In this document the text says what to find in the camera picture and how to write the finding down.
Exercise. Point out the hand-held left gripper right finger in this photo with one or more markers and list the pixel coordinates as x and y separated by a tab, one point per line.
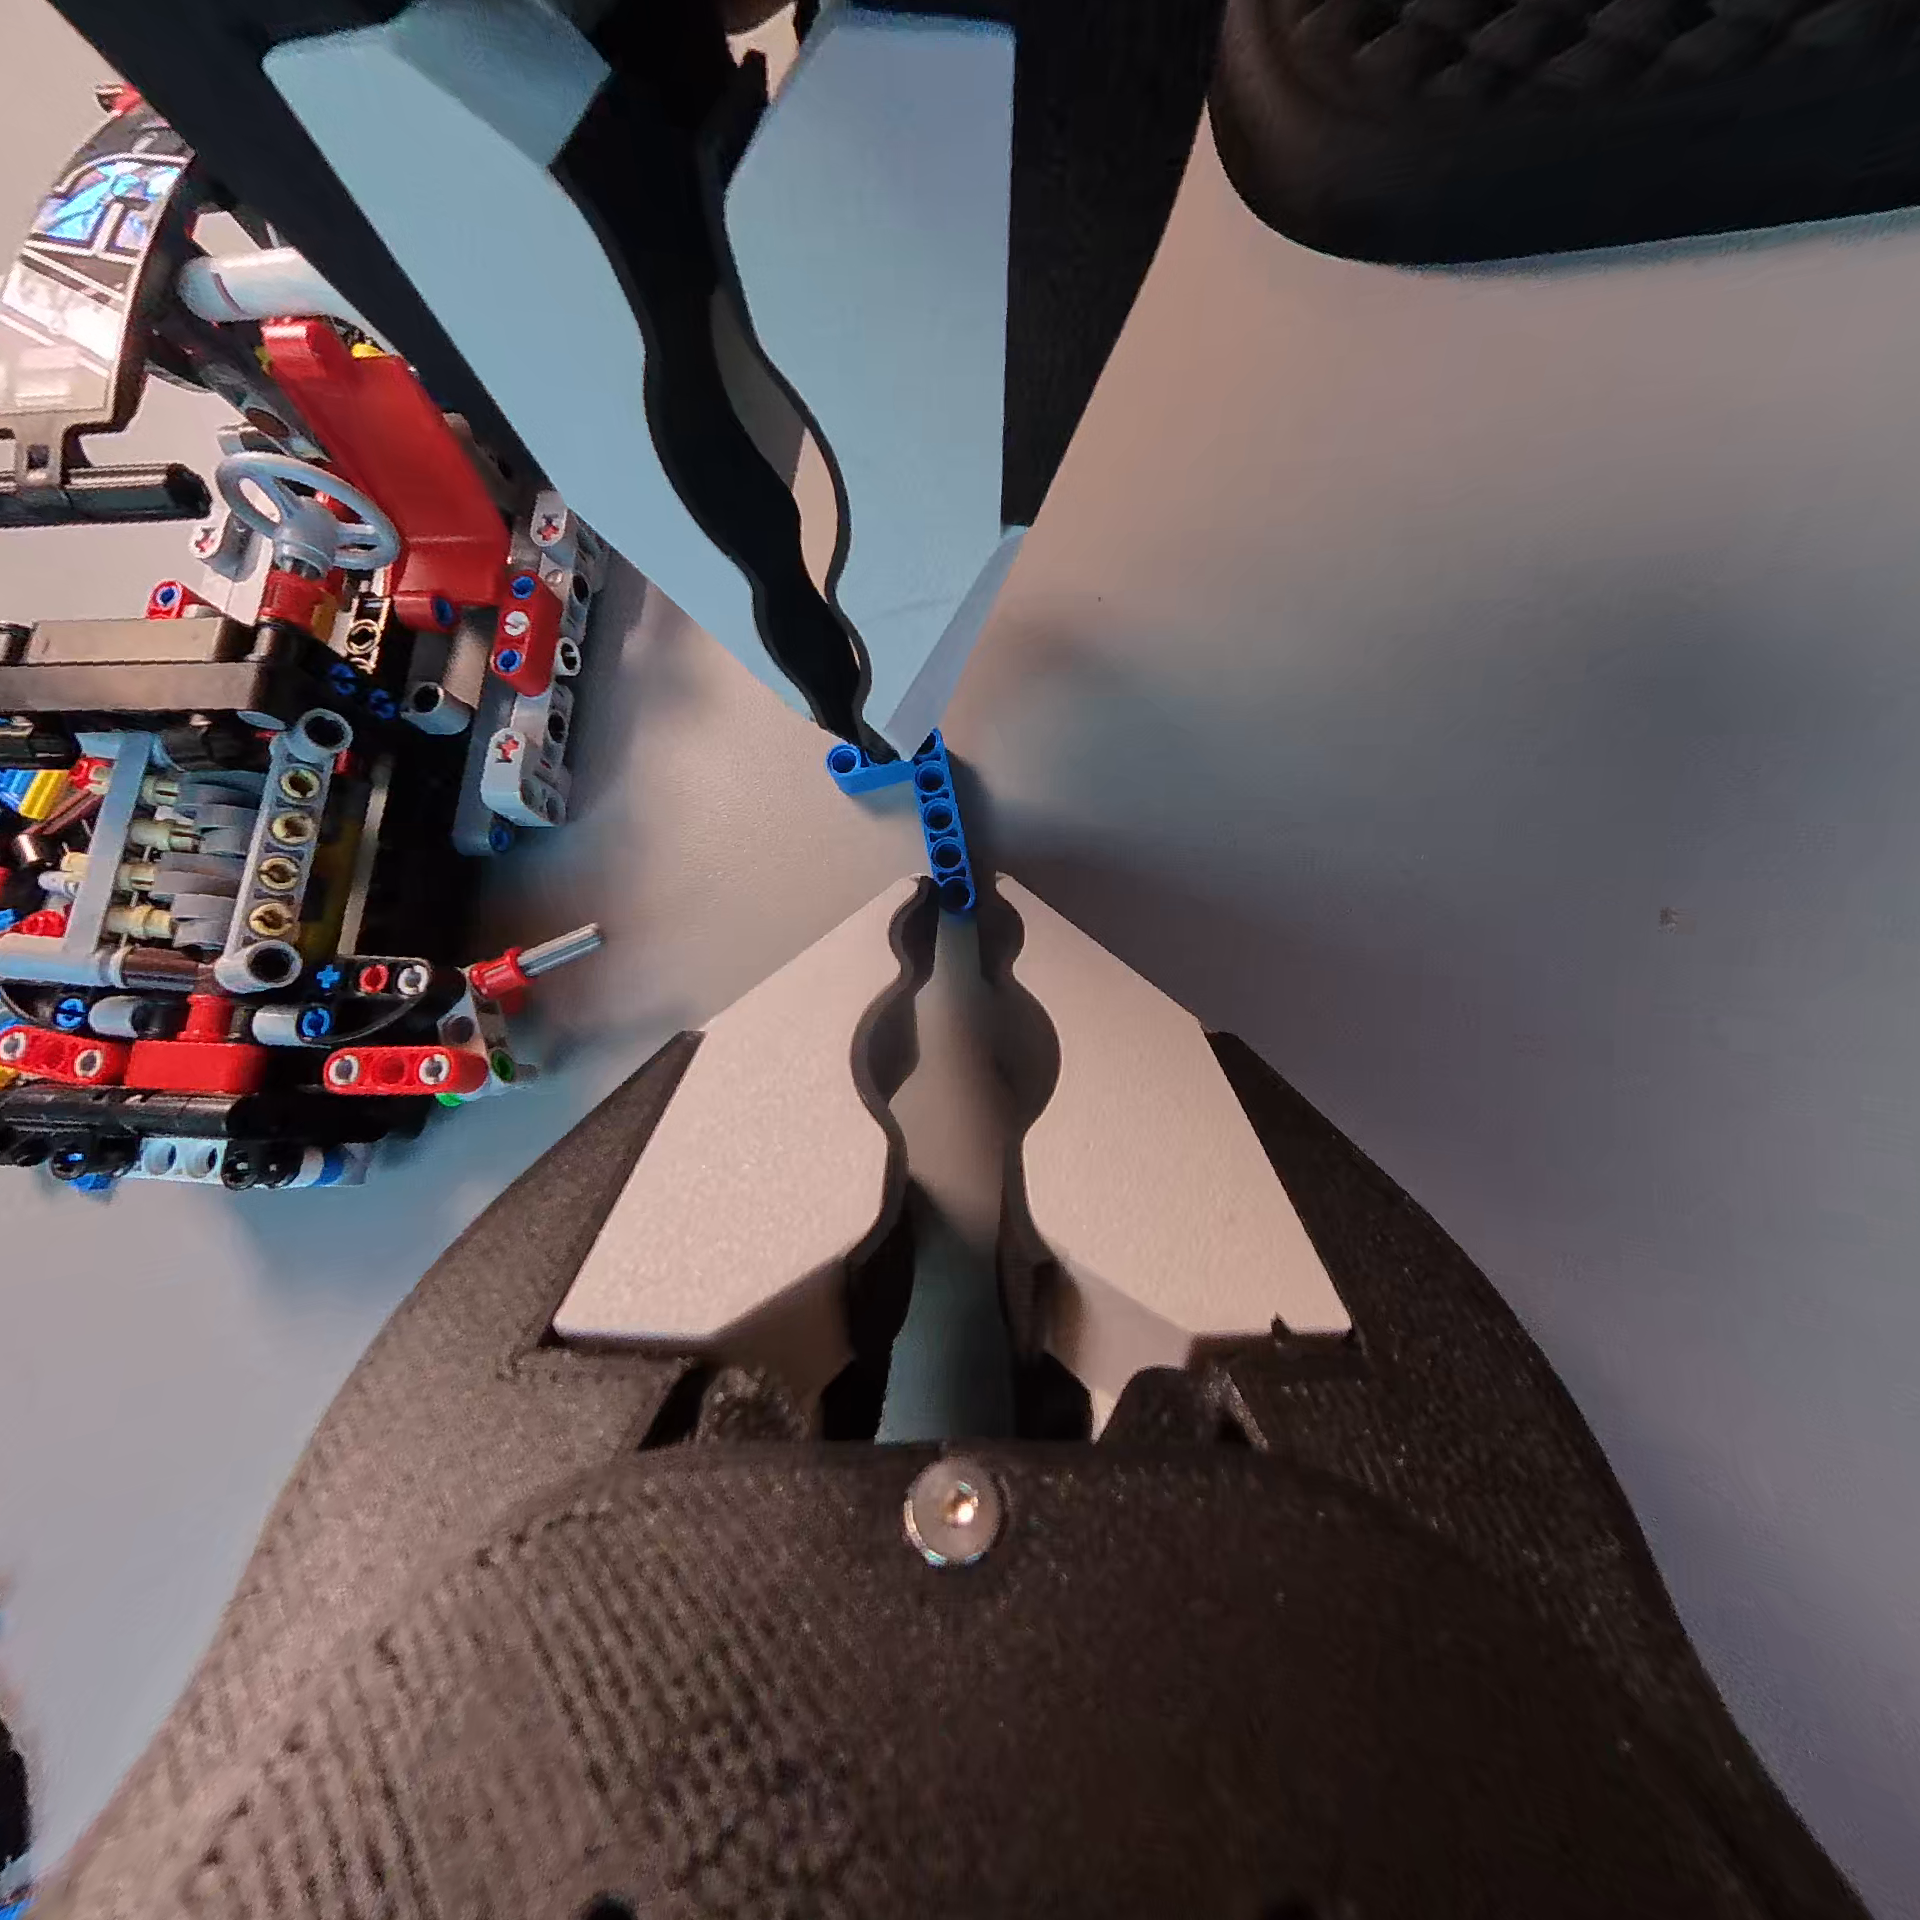
1186	1201

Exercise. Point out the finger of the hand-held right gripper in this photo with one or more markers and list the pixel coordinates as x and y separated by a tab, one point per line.
902	301
495	271

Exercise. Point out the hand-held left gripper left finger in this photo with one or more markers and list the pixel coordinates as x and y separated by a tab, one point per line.
721	1201

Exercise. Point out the blue L-shaped lego beam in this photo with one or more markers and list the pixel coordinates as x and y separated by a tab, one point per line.
945	839

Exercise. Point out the lego car model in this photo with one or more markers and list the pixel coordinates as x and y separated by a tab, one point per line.
300	676

